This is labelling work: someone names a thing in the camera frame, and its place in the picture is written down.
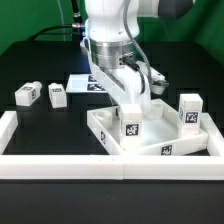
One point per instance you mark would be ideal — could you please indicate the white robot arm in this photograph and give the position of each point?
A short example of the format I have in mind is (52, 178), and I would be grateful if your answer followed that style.
(116, 20)

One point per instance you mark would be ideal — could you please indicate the white marker sheet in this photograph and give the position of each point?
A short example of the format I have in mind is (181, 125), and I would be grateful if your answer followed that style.
(83, 83)

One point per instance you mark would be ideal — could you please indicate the white U-shaped obstacle fence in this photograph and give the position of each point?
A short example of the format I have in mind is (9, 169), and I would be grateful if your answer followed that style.
(210, 167)

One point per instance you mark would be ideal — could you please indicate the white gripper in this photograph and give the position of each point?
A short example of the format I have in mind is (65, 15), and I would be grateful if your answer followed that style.
(126, 80)

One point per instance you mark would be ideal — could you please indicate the white square table top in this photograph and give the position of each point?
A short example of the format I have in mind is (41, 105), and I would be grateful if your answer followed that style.
(159, 132)

